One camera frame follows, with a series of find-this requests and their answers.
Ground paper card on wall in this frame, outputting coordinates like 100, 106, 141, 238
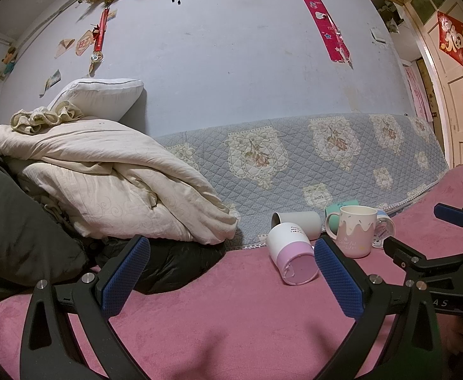
39, 70, 61, 98

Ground red tassel wall ornament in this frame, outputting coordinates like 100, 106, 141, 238
88, 7, 110, 76

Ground white and lilac cup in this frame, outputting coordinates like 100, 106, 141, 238
266, 222, 318, 286

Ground red hanging scroll banner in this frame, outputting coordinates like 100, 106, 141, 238
303, 0, 352, 68

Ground beige crumpled cloth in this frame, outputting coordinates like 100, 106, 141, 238
10, 100, 85, 135

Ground red fu door sticker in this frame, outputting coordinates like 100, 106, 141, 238
438, 11, 463, 66

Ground white pillow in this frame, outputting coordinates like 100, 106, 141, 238
48, 78, 144, 122

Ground grey lying cup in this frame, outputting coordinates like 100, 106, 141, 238
271, 211, 322, 241

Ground mint green cup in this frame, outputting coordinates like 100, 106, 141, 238
325, 200, 358, 233

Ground pink hanging towel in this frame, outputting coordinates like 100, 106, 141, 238
403, 65, 433, 123

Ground grey floral quilted cover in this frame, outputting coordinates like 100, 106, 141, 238
159, 114, 449, 250

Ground dark green jacket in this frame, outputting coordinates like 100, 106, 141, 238
0, 156, 225, 301

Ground small plush doll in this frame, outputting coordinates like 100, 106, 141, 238
0, 46, 18, 81

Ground white wall switch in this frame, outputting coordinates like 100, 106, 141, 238
371, 28, 387, 44

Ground pink drip pattern mug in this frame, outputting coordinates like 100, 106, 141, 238
325, 205, 377, 259

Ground paper fan decoration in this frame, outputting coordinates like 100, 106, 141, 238
54, 30, 94, 58

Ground cream wooden door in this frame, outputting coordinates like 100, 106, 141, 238
404, 0, 463, 167

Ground cream folded quilt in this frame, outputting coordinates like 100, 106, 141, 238
0, 119, 238, 244

